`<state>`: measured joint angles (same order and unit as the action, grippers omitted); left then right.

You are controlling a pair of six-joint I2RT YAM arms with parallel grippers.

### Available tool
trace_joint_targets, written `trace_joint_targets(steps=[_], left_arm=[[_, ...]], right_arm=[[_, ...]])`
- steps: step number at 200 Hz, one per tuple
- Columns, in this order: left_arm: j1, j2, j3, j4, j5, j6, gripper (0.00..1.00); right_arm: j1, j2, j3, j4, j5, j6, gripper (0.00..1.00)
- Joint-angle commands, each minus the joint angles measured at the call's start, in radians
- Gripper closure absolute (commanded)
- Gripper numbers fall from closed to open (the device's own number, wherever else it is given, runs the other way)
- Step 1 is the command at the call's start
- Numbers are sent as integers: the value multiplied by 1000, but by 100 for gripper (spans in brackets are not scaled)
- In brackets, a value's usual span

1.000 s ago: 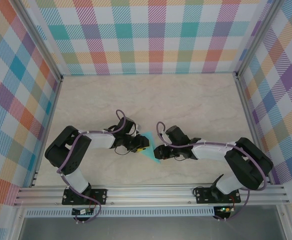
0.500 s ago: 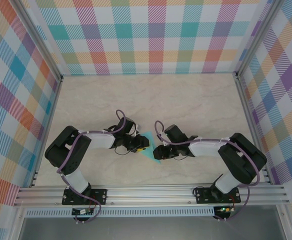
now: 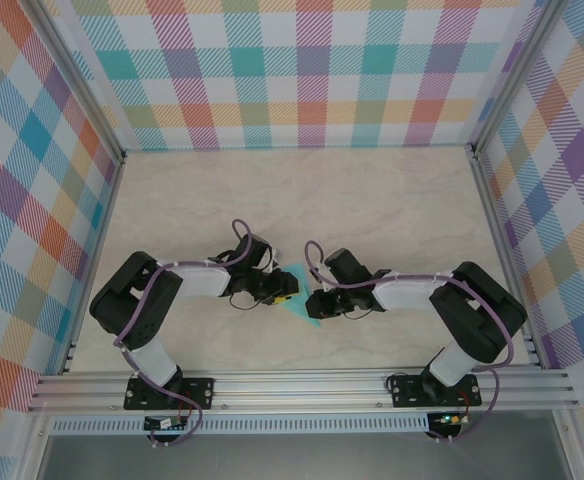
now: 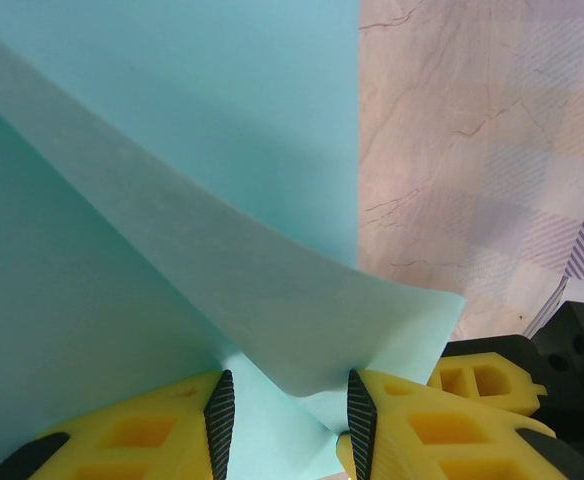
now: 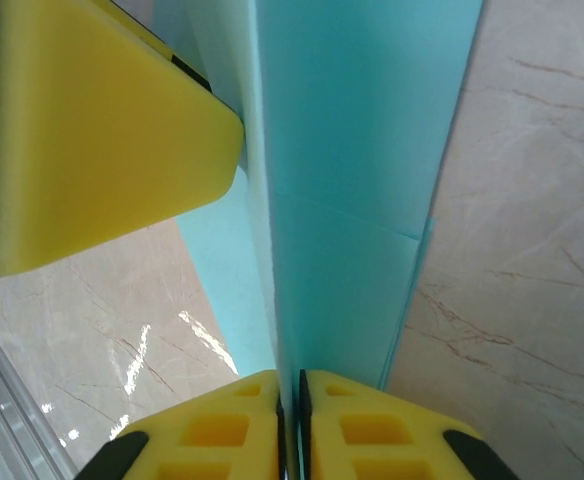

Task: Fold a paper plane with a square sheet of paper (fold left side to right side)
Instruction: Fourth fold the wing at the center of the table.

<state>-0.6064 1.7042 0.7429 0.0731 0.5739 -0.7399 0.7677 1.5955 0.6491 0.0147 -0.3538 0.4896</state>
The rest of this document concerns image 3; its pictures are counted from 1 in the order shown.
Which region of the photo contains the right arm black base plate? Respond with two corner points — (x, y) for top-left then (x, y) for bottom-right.
(390, 374), (483, 409)

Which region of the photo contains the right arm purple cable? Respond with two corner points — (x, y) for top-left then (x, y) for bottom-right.
(304, 241), (518, 444)

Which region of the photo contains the left gripper thin black cable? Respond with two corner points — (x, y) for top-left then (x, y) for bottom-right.
(228, 293), (263, 310)

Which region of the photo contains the thin black base cable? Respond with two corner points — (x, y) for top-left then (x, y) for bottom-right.
(386, 364), (426, 394)

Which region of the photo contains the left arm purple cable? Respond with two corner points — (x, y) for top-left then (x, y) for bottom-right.
(114, 218), (253, 447)

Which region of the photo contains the slotted grey cable duct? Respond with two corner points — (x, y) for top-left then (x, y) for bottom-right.
(51, 417), (431, 435)

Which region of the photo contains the aluminium mounting rail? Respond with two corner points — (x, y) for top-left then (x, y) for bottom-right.
(26, 368), (581, 416)

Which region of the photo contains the aluminium frame post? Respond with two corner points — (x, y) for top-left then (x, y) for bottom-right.
(469, 0), (566, 159)
(26, 0), (128, 164)

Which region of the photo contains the aluminium frame leg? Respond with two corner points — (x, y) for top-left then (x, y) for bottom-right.
(554, 407), (584, 480)
(19, 414), (56, 480)

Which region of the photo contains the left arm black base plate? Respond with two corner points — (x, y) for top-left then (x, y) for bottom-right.
(124, 377), (217, 411)

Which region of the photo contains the aluminium table side rail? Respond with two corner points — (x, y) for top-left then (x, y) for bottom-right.
(469, 144), (546, 369)
(56, 152), (128, 376)

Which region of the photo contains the grey metal sheet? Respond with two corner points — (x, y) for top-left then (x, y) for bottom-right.
(36, 432), (573, 480)

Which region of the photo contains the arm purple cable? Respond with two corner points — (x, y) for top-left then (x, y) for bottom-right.
(114, 218), (253, 447)
(304, 241), (518, 444)

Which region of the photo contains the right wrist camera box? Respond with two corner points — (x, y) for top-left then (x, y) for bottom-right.
(311, 269), (336, 295)

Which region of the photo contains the light blue cloth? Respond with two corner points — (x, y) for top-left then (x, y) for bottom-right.
(281, 263), (326, 330)

